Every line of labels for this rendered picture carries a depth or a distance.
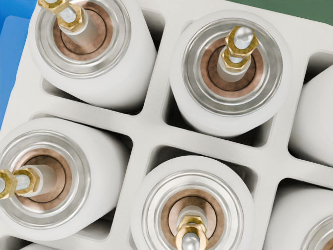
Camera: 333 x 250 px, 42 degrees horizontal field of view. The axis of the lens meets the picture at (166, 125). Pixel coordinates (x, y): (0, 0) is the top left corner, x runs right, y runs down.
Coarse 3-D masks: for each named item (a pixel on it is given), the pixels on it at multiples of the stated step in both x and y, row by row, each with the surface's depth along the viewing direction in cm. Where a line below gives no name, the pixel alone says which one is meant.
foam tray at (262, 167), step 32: (160, 0) 41; (192, 0) 41; (224, 0) 41; (160, 32) 48; (288, 32) 40; (320, 32) 40; (32, 64) 41; (160, 64) 41; (320, 64) 44; (32, 96) 41; (64, 96) 48; (160, 96) 40; (288, 96) 40; (96, 128) 52; (128, 128) 40; (160, 128) 40; (256, 128) 50; (288, 128) 39; (160, 160) 51; (224, 160) 42; (256, 160) 39; (288, 160) 39; (128, 192) 40; (256, 192) 39; (0, 224) 40; (96, 224) 46; (128, 224) 40; (256, 224) 39
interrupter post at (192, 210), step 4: (184, 208) 32; (188, 208) 31; (192, 208) 30; (196, 208) 31; (200, 208) 32; (180, 212) 31; (184, 212) 29; (188, 212) 29; (192, 212) 29; (196, 212) 29; (200, 212) 29; (204, 212) 32; (180, 216) 29; (200, 216) 29; (204, 216) 29; (180, 220) 29; (204, 220) 29; (176, 224) 29; (176, 228) 29
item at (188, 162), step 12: (192, 156) 33; (156, 168) 34; (168, 168) 33; (180, 168) 33; (192, 168) 33; (204, 168) 33; (216, 168) 33; (228, 168) 33; (144, 180) 33; (156, 180) 33; (228, 180) 32; (240, 180) 33; (144, 192) 33; (240, 192) 32; (132, 204) 33; (252, 204) 33; (132, 216) 33; (252, 216) 32; (132, 228) 33; (252, 228) 32; (144, 240) 32; (252, 240) 33
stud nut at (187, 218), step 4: (184, 216) 28; (188, 216) 28; (192, 216) 28; (196, 216) 28; (184, 220) 28; (188, 220) 28; (192, 220) 28; (196, 220) 28; (200, 220) 28; (180, 224) 28; (200, 224) 28; (204, 224) 29; (204, 228) 28
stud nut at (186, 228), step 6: (180, 228) 24; (186, 228) 24; (192, 228) 24; (198, 228) 24; (180, 234) 24; (198, 234) 24; (204, 234) 24; (174, 240) 24; (180, 240) 24; (204, 240) 24; (180, 246) 24; (204, 246) 24
